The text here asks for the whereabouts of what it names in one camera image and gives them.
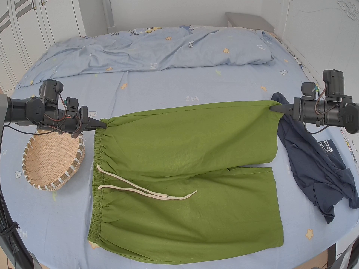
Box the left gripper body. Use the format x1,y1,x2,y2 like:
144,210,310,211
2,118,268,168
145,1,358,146
56,105,90,139

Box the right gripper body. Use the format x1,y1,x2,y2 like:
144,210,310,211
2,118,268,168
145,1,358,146
292,96,326,124

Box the green shorts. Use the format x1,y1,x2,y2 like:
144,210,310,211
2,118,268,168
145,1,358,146
87,100,284,265

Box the round woven basket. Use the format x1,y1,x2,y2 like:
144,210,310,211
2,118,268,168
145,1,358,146
22,128,85,192

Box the dark blue garment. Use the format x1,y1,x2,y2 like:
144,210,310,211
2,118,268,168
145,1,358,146
271,92,359,224

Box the bed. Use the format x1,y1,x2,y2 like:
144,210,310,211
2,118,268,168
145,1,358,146
0,0,359,269

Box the white wardrobe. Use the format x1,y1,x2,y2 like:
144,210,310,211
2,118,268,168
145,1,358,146
0,0,86,93

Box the grey bedside table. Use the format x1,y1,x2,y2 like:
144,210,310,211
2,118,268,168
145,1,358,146
225,12,275,33

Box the pale blue quilt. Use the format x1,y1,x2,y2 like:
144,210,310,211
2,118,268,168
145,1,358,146
15,25,275,90

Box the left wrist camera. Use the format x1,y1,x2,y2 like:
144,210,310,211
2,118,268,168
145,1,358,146
65,96,80,113

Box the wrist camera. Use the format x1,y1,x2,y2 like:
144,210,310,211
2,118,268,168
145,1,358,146
65,96,80,113
301,82,317,100

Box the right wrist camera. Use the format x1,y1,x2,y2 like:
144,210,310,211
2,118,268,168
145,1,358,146
301,82,317,100

